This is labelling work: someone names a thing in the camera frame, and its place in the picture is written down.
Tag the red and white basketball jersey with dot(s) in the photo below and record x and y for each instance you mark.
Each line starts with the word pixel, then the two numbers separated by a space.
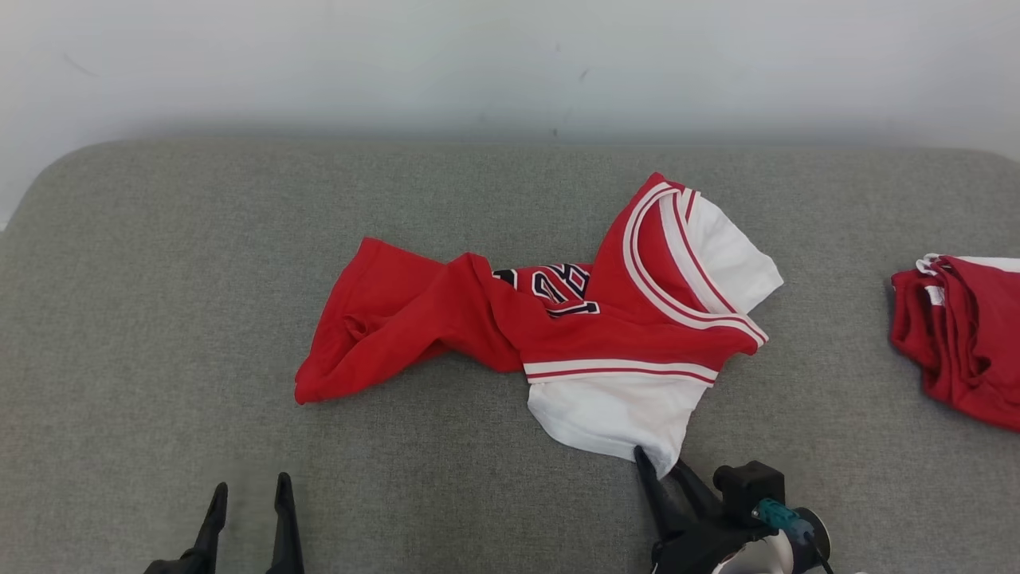
pixel 621 335

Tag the red shorts with white stripe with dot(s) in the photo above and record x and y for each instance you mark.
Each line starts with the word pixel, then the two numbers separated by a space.
pixel 968 335

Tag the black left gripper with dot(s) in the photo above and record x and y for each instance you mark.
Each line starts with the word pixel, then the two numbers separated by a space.
pixel 177 564

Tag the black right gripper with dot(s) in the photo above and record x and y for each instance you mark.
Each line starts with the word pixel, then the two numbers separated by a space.
pixel 689 550

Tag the grey fabric sofa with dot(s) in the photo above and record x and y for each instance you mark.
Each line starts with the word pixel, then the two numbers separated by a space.
pixel 446 478

